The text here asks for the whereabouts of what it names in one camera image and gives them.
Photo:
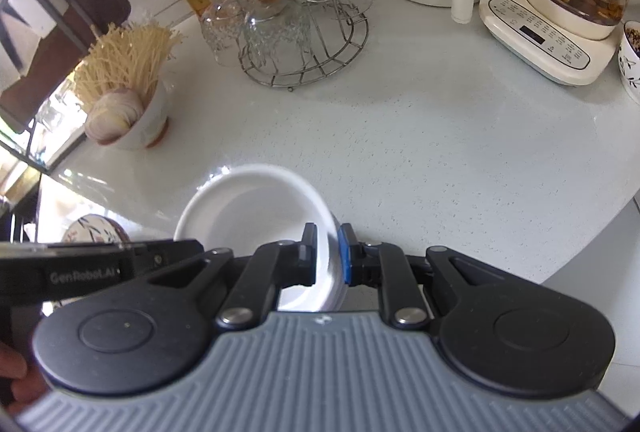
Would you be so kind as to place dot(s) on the leaf patterned bowl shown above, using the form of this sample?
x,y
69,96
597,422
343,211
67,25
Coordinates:
x,y
95,229

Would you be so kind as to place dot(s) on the person's left hand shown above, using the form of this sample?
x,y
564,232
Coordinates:
x,y
20,377

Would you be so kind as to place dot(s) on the tray of glass cups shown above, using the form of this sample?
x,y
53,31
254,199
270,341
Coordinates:
x,y
55,116

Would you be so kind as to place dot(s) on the leaf patterned cup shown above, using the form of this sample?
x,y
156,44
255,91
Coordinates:
x,y
631,61

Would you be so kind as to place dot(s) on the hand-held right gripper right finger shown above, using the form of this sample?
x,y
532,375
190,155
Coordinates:
x,y
345,259

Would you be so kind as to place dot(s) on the white ceramic bowl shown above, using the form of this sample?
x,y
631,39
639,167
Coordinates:
x,y
150,121

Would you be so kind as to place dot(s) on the pale onion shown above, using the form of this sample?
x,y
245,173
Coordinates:
x,y
112,114

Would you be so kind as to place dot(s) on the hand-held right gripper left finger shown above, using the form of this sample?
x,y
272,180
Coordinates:
x,y
310,257

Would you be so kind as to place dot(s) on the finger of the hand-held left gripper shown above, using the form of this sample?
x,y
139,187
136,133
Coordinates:
x,y
170,252

